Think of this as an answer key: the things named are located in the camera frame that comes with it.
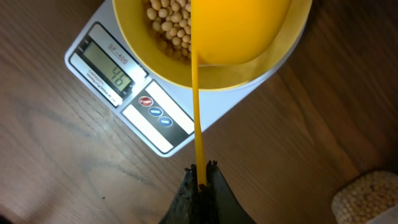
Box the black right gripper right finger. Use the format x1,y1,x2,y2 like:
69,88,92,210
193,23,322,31
203,161,255,224

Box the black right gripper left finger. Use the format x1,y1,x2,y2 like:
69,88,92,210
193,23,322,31
159,164,200,224

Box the orange plastic measuring scoop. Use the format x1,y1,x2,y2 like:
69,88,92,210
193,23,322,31
191,0,291,185

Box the soybeans in yellow bowl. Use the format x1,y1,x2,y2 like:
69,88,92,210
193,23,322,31
142,0,192,63

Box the pale yellow plastic bowl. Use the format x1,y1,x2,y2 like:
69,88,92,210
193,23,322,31
113,0,312,91

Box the clear plastic soybean container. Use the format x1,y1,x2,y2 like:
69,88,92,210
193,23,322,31
330,169,398,224

